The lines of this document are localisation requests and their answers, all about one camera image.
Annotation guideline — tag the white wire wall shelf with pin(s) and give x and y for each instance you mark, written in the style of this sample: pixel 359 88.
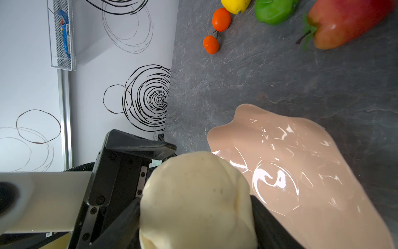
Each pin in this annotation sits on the white wire wall shelf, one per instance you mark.
pixel 61 34

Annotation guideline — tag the large yellow lemon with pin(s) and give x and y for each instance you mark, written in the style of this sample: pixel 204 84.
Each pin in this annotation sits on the large yellow lemon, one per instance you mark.
pixel 235 6

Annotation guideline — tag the lower orange tangerine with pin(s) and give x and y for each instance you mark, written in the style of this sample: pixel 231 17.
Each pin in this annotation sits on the lower orange tangerine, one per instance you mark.
pixel 211 45

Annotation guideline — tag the pink wavy fruit bowl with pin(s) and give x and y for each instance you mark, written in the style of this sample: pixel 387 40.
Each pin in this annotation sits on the pink wavy fruit bowl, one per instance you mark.
pixel 295 169

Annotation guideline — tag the orange tangerine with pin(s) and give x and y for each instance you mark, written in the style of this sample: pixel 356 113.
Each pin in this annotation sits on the orange tangerine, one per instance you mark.
pixel 221 19
pixel 211 45

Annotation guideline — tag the blue candy packet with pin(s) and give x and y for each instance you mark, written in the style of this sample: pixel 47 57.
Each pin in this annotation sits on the blue candy packet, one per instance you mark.
pixel 64 24

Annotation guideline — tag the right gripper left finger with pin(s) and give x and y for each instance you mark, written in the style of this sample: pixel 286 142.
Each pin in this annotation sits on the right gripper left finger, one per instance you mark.
pixel 123 232

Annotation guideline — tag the cream fake pear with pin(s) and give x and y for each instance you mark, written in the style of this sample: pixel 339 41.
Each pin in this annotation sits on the cream fake pear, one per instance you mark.
pixel 197 201

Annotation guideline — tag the green fake lime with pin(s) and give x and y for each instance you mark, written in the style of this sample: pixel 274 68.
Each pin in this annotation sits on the green fake lime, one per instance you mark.
pixel 274 12

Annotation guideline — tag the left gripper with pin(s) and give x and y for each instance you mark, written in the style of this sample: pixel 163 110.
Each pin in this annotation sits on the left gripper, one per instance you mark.
pixel 118 177

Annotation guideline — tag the red green apple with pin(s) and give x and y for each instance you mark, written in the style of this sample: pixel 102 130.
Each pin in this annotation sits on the red green apple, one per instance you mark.
pixel 330 24

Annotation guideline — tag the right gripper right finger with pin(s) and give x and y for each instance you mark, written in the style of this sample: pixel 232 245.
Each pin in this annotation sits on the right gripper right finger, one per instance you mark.
pixel 269 231

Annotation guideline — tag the upper orange tangerine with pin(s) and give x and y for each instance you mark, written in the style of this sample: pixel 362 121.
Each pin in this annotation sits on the upper orange tangerine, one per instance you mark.
pixel 221 19

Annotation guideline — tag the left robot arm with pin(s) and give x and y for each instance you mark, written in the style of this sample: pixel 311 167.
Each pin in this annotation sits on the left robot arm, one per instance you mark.
pixel 40 207

